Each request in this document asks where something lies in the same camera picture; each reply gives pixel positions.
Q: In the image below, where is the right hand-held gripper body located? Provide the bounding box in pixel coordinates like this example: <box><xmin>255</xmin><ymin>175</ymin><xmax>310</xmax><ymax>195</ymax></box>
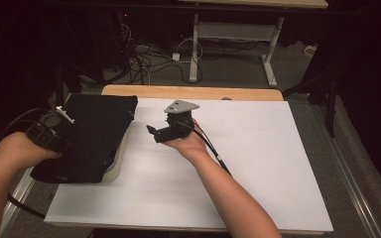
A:
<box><xmin>154</xmin><ymin>99</ymin><xmax>200</xmax><ymax>144</ymax></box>

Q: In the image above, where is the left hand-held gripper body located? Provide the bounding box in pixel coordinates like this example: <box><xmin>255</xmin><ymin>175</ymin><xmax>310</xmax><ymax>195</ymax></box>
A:
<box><xmin>26</xmin><ymin>105</ymin><xmax>75</xmax><ymax>153</ymax></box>

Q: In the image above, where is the beige plastic basket grey rim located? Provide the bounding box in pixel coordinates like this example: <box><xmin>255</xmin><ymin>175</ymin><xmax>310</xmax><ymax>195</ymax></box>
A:
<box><xmin>102</xmin><ymin>123</ymin><xmax>132</xmax><ymax>182</ymax></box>

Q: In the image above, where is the black garment with grey stitching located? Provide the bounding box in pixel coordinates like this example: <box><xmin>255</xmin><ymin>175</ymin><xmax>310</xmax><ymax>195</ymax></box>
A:
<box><xmin>30</xmin><ymin>93</ymin><xmax>139</xmax><ymax>184</ymax></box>

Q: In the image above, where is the person's left hand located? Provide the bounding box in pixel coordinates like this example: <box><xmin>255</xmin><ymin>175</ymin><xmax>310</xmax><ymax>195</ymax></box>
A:
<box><xmin>0</xmin><ymin>132</ymin><xmax>63</xmax><ymax>171</ymax></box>

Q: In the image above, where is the person's right hand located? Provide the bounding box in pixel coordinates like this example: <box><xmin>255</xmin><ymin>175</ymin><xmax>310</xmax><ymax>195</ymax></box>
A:
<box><xmin>162</xmin><ymin>120</ymin><xmax>211</xmax><ymax>164</ymax></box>

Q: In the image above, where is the wooden table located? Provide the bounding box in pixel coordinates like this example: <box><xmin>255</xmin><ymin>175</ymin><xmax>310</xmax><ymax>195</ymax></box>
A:
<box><xmin>53</xmin><ymin>83</ymin><xmax>325</xmax><ymax>236</ymax></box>

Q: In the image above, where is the black stand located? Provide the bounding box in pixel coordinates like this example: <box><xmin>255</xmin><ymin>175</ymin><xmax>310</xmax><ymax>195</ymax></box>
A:
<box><xmin>282</xmin><ymin>73</ymin><xmax>338</xmax><ymax>138</ymax></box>
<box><xmin>53</xmin><ymin>62</ymin><xmax>83</xmax><ymax>110</ymax></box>

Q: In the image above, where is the white board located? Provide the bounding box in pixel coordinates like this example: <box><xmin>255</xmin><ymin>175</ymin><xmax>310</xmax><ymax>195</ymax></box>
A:
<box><xmin>44</xmin><ymin>95</ymin><xmax>334</xmax><ymax>232</ymax></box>

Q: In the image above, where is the white-framed desk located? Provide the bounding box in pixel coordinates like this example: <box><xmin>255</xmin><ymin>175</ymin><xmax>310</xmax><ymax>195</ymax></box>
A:
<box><xmin>178</xmin><ymin>0</ymin><xmax>329</xmax><ymax>88</ymax></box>

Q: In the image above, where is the small white box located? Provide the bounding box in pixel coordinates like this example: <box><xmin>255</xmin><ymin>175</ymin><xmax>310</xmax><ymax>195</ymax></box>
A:
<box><xmin>304</xmin><ymin>44</ymin><xmax>317</xmax><ymax>58</ymax></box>

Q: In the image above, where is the tangle of black floor cables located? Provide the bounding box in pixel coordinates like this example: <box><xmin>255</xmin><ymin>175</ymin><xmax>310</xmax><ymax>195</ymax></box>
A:
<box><xmin>118</xmin><ymin>23</ymin><xmax>206</xmax><ymax>85</ymax></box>

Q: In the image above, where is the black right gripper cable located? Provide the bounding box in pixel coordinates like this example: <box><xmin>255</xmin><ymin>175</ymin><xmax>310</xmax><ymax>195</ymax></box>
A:
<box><xmin>172</xmin><ymin>118</ymin><xmax>232</xmax><ymax>177</ymax></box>

